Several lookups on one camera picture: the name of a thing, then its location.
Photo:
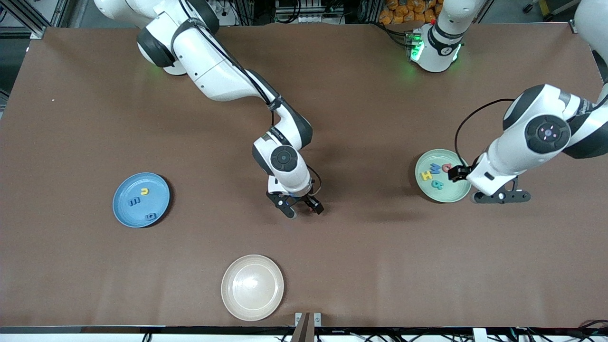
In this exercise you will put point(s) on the aluminium frame post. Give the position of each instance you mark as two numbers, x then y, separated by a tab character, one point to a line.
37	33

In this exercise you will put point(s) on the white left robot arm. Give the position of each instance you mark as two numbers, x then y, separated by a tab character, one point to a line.
513	147

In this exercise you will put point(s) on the blue capital letter M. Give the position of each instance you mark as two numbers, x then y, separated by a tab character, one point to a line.
434	168

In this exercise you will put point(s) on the blue small letter g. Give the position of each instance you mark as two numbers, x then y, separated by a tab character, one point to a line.
150	216

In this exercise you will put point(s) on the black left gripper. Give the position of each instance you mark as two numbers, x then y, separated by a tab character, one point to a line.
459	173

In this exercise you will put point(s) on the blue small letter m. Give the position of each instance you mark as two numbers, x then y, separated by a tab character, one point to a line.
134	202

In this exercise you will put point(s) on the orange fruit pile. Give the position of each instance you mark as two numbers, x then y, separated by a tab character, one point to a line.
394	14

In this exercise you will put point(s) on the brown table mat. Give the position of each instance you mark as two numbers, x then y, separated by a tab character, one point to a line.
380	261

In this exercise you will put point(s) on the blue plate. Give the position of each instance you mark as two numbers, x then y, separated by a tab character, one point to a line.
137	180

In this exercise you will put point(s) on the light green plate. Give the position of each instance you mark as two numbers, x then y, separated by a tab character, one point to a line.
451	190

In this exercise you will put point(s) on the pink capital letter Q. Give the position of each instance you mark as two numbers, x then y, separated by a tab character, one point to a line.
444	167

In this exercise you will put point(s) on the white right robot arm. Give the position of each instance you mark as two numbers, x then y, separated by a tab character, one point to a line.
213	71

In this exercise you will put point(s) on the teal capital letter R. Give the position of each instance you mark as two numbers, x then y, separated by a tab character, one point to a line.
437	185

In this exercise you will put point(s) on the yellow capital letter H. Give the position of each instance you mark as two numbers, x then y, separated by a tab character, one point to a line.
426	175

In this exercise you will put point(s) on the beige plate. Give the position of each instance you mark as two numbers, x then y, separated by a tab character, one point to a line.
252	287

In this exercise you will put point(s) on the grey electronics rack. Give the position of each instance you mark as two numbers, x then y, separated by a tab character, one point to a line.
308	12

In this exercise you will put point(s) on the grey metal clamp bracket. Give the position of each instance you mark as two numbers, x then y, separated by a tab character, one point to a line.
304	332

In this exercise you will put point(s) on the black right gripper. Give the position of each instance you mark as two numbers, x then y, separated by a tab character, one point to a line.
308	201

